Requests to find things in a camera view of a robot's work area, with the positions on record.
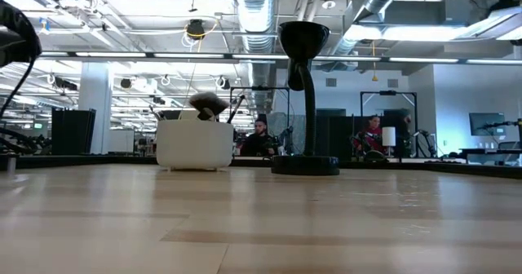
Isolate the fluffy brown bristle brush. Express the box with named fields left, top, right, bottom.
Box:
left=188, top=91, right=231, bottom=122

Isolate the white round container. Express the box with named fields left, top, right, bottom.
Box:
left=156, top=109, right=235, bottom=172

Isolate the person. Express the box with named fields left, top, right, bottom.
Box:
left=353, top=114, right=387, bottom=155
left=239, top=118, right=278, bottom=157

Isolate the black gooseneck desk lamp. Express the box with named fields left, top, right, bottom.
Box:
left=271, top=20, right=340, bottom=176

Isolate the black room partition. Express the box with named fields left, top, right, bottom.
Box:
left=316, top=108, right=409, bottom=161

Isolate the black dome object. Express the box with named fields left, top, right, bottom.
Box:
left=363, top=149, right=389, bottom=163

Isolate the small white table lamp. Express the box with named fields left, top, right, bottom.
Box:
left=382, top=126, right=397, bottom=158

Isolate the white building column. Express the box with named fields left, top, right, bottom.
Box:
left=77, top=61, right=113, bottom=155

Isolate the black panel stack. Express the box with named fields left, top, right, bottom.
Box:
left=51, top=108, right=97, bottom=156

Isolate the silver ribbed ceiling duct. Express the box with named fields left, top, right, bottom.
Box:
left=232, top=0, right=279, bottom=113

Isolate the black ceiling device yellow cable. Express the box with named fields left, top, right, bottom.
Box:
left=186, top=18, right=206, bottom=42

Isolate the yellow hanging cord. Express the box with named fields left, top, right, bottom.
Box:
left=370, top=40, right=379, bottom=82

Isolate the black table edge rail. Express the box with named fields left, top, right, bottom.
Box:
left=0, top=153, right=522, bottom=179

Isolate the dark wall monitor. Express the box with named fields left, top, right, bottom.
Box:
left=468, top=112, right=507, bottom=137

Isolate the thin black hanging cable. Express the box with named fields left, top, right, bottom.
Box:
left=0, top=55, right=37, bottom=118

